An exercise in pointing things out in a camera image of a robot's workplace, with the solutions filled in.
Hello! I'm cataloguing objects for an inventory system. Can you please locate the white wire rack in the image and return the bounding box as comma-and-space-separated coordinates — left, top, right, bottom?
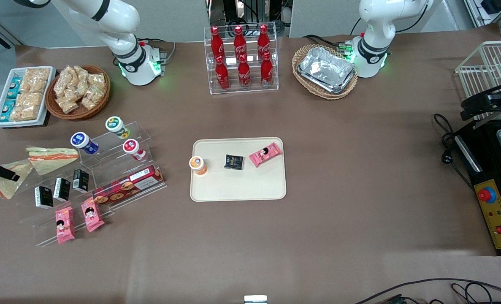
455, 40, 501, 129

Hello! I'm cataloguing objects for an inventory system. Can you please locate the light wicker tray basket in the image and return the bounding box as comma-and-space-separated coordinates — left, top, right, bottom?
292, 44, 359, 100

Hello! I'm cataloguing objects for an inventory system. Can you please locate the clear acrylic bottle riser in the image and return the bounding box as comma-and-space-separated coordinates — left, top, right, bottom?
79, 121, 152, 171

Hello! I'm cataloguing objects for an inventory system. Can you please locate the red emergency stop button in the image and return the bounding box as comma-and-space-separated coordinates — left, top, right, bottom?
477, 186, 497, 204

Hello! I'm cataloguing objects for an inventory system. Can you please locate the orange cap drink bottle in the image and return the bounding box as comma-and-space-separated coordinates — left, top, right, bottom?
189, 156, 209, 176

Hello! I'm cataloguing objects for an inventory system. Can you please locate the long black cable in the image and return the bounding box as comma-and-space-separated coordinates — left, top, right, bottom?
354, 278, 501, 304

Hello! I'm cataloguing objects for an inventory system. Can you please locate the pink snack packet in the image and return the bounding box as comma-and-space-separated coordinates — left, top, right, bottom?
249, 142, 283, 168
81, 197, 106, 233
55, 206, 76, 244

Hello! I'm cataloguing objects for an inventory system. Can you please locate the black power cable with plug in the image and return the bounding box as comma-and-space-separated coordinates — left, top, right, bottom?
433, 113, 475, 191

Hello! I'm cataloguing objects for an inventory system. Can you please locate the clear bag of crackers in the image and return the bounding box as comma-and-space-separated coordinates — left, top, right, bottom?
71, 65, 90, 85
81, 87, 106, 110
88, 73, 107, 90
73, 81, 92, 102
54, 68, 76, 98
56, 95, 80, 114

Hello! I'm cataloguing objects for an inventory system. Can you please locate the blue snack packet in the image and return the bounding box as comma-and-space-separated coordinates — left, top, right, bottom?
1, 100, 17, 121
6, 78, 22, 99

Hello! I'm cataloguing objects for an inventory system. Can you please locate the red cap drink bottle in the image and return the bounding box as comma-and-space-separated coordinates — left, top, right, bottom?
122, 139, 147, 162

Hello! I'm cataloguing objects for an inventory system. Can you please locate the clear acrylic stepped display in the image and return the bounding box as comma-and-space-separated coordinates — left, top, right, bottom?
16, 160, 168, 248

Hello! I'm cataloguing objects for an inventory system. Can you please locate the brown wicker snack basket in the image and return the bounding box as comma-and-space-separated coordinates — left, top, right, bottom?
45, 65, 111, 121

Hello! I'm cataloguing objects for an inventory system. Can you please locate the green cap drink bottle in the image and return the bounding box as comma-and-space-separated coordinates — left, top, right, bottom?
105, 116, 132, 140

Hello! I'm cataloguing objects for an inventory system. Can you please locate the black sealing machine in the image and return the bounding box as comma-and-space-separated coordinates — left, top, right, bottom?
453, 118, 501, 257

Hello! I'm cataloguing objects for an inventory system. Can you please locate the black left arm base cable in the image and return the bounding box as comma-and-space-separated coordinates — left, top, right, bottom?
303, 34, 354, 57

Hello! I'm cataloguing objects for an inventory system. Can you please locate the red cookie box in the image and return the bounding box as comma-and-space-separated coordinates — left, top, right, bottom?
92, 165, 165, 206

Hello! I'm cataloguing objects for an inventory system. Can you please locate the triangle sandwich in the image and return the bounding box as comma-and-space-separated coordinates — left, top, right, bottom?
25, 147, 80, 176
0, 160, 34, 200

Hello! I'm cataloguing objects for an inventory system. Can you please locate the grey right arm base cable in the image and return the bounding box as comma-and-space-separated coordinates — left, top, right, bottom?
138, 39, 177, 77

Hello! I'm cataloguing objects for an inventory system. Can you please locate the aluminium frame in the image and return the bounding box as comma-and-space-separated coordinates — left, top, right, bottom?
463, 0, 501, 31

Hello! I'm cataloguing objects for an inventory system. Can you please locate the clear cracker pack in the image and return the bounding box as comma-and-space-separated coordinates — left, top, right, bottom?
20, 68, 51, 94
10, 106, 41, 122
16, 92, 45, 111

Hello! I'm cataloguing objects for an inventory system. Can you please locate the black tissue pack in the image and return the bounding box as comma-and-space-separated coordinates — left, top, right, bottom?
224, 155, 245, 171
53, 178, 71, 202
72, 169, 90, 194
34, 186, 54, 210

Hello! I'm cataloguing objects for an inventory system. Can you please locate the blue cap drink bottle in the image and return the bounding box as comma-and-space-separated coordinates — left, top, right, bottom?
70, 132, 100, 155

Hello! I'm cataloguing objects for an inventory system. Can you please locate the red cola bottle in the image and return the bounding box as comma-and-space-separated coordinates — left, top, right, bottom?
215, 55, 230, 91
237, 54, 252, 89
210, 26, 225, 60
233, 25, 247, 59
260, 52, 274, 87
257, 24, 271, 56

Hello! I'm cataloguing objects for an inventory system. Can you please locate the aluminium foil tray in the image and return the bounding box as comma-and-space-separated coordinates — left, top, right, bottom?
300, 46, 356, 88
297, 63, 357, 95

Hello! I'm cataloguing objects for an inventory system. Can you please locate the looped black cable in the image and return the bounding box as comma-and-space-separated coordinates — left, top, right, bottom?
450, 282, 501, 304

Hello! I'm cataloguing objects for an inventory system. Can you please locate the beige plastic serving tray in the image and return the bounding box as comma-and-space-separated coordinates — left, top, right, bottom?
190, 137, 287, 202

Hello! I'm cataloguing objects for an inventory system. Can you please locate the clear acrylic bottle rack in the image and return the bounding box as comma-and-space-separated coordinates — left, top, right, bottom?
204, 26, 279, 95

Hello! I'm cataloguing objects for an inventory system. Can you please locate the black background equipment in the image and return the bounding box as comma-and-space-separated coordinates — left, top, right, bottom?
208, 0, 292, 37

